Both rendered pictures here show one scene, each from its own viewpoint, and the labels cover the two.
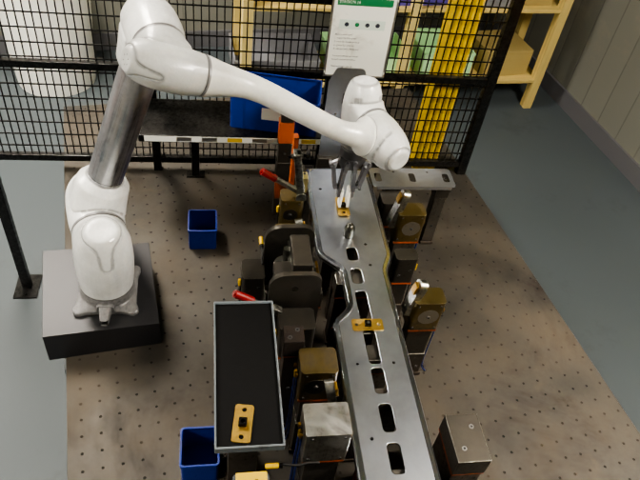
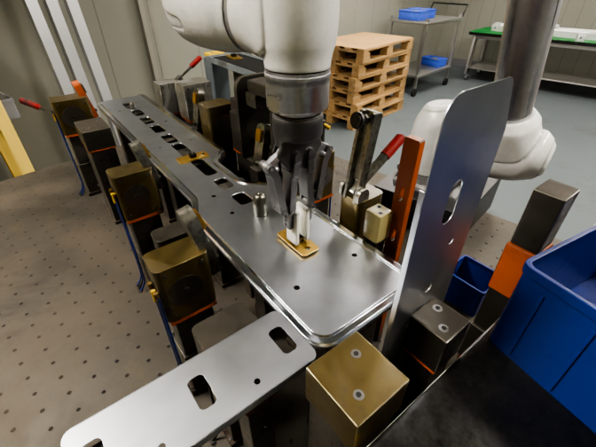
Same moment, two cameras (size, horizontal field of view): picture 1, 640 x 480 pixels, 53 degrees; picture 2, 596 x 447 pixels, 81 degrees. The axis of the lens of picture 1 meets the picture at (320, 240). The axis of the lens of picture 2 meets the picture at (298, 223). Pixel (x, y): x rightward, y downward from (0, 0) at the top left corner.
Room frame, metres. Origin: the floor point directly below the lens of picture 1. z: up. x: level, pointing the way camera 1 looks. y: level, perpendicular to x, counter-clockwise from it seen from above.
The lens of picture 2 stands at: (1.99, -0.26, 1.41)
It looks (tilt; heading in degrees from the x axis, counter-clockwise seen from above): 36 degrees down; 156
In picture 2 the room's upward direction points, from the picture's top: straight up
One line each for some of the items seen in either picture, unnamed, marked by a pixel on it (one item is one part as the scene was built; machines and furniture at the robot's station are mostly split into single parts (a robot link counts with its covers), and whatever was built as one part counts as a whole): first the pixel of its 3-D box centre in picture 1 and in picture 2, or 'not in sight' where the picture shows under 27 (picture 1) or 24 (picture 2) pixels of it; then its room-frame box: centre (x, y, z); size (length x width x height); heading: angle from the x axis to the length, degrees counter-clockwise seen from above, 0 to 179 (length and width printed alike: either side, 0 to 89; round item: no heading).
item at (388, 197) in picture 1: (390, 228); (229, 384); (1.65, -0.24, 0.84); 0.12 x 0.07 x 0.28; 103
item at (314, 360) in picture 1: (305, 403); (226, 158); (0.88, -0.03, 0.89); 0.12 x 0.08 x 0.38; 103
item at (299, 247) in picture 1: (286, 310); (276, 168); (1.13, 0.06, 0.95); 0.18 x 0.13 x 0.49; 13
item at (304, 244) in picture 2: (342, 205); (297, 239); (1.53, -0.05, 1.01); 0.08 x 0.04 x 0.01; 13
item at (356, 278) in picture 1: (349, 309); (231, 234); (1.25, -0.12, 0.84); 0.12 x 0.05 x 0.29; 103
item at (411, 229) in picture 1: (404, 248); (186, 326); (1.53, -0.28, 0.87); 0.12 x 0.07 x 0.35; 103
